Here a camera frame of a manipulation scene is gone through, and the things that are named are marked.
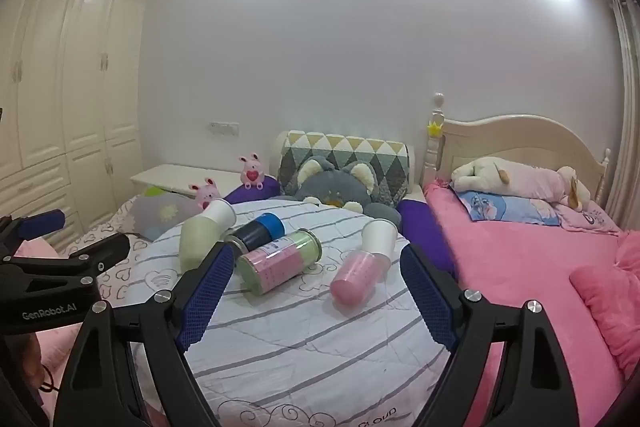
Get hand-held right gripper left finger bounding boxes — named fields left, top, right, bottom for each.
left=52, top=242, right=236, bottom=427

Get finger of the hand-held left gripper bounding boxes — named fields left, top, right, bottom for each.
left=0, top=209, right=67, bottom=256
left=0, top=234, right=132, bottom=281

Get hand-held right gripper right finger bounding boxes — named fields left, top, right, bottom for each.
left=400, top=243, right=596, bottom=427

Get pink plastic cup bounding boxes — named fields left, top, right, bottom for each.
left=329, top=250, right=392, bottom=308

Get pink and green cup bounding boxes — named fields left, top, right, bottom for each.
left=235, top=229, right=323, bottom=296

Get pale green cup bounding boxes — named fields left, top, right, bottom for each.
left=179, top=212, right=223, bottom=273

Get white paper cup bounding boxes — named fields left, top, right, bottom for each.
left=361, top=219, right=399, bottom=259
left=202, top=199, right=237, bottom=229

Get dark blue cup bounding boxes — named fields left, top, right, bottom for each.
left=224, top=212, right=286, bottom=254

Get heart print bed sheet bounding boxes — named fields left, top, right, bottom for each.
left=59, top=194, right=153, bottom=308

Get purple pillow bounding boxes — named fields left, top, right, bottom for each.
left=397, top=199, right=453, bottom=280
left=223, top=175, right=282, bottom=204

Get grey flower pillow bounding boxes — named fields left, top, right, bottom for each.
left=121, top=187, right=202, bottom=242

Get pink rabbit plush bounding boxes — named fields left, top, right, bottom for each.
left=188, top=177, right=222, bottom=212
left=238, top=153, right=266, bottom=192

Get pink fleece blanket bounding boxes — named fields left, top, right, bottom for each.
left=422, top=183, right=640, bottom=427

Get white bedside table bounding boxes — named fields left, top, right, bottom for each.
left=130, top=163, right=246, bottom=199

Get blue cartoon pillow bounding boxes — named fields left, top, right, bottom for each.
left=449, top=187, right=562, bottom=226

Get white dog plush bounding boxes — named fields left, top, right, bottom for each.
left=450, top=156, right=591, bottom=213

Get cream wardrobe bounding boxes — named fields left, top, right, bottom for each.
left=0, top=0, right=161, bottom=253

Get grey cat plush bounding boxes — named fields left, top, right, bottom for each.
left=272, top=156, right=402, bottom=229

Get triangle pattern cushion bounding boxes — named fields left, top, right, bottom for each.
left=277, top=130, right=416, bottom=208

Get cream bed headboard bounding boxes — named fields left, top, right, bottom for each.
left=420, top=92, right=613, bottom=212

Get pink fluffy pillow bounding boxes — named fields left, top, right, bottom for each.
left=569, top=231, right=640, bottom=380

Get pink printed pillow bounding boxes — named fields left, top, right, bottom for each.
left=554, top=198, right=623, bottom=236

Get cream curtain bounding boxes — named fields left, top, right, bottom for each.
left=609, top=0, right=640, bottom=230

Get black cable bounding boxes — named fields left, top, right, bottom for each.
left=38, top=359, right=57, bottom=395

